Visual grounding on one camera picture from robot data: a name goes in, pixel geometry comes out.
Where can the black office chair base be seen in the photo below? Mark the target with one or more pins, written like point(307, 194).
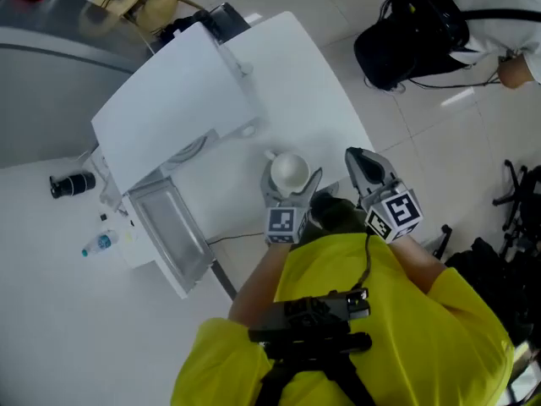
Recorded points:
point(517, 201)

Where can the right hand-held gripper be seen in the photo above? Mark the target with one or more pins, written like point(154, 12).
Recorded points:
point(391, 210)

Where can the black backpack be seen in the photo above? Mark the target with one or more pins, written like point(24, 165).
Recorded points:
point(410, 36)

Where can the black chair back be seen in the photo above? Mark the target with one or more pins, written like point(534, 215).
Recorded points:
point(215, 19)

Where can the black chest camera mount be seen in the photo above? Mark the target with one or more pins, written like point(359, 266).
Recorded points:
point(313, 328)

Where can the black bag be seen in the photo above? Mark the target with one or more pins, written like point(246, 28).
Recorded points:
point(494, 286)

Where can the person's right forearm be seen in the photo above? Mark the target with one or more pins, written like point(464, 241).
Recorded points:
point(416, 264)

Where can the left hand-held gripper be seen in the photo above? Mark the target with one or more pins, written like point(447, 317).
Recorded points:
point(282, 222)

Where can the white cup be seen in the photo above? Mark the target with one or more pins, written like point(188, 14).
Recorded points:
point(290, 171)

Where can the grey metal cabinet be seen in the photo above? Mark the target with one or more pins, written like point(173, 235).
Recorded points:
point(46, 78)

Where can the person's left forearm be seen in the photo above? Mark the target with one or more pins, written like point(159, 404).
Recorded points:
point(262, 281)

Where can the clear plastic water bottle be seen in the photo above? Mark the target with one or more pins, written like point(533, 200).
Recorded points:
point(100, 242)

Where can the black cylindrical flask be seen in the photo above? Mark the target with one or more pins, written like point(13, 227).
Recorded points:
point(72, 184)

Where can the yellow shirt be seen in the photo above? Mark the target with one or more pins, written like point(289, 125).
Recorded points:
point(422, 353)

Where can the white microwave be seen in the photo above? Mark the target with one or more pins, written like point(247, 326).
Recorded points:
point(169, 112)

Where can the person's dark trouser leg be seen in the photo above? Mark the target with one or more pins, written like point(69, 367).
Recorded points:
point(338, 216)

